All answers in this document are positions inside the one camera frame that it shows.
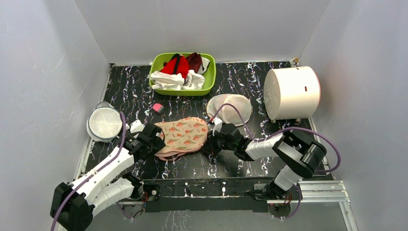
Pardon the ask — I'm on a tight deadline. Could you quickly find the red black garment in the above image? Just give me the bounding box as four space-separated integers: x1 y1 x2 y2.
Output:
160 53 189 78

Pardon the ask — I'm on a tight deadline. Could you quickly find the white mesh laundry bag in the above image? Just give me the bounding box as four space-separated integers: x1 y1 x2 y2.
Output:
206 94 252 127

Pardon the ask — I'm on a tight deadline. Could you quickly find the aluminium frame rail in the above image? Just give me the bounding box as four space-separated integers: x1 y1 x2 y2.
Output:
62 182 351 205

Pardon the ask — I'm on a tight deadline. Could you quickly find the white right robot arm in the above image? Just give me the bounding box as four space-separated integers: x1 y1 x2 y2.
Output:
200 123 327 199

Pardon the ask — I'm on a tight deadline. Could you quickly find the small pink block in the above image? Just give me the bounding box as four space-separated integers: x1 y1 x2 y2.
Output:
152 103 165 114

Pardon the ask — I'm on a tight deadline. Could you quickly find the green plastic basin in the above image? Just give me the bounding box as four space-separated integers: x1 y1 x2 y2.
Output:
150 52 216 96

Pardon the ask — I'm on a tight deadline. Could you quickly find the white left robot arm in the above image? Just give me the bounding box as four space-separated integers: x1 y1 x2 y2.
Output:
50 123 165 231

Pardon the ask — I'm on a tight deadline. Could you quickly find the white cylindrical drum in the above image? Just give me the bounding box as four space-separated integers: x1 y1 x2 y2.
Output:
263 66 321 120

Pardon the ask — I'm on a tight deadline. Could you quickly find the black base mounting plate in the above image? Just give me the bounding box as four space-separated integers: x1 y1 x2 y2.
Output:
112 177 291 218

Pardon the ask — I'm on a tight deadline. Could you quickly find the floral mesh laundry bag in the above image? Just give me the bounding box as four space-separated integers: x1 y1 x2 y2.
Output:
155 117 208 161

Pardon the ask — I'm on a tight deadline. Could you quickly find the white crumpled garment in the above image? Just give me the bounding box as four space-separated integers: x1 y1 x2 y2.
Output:
149 70 205 90

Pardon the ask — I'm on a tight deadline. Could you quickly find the grey round mesh laundry bag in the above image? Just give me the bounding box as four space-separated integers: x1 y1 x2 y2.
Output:
86 102 123 142

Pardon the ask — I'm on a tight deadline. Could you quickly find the dark red white garment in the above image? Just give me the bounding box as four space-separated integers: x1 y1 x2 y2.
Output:
186 52 211 75

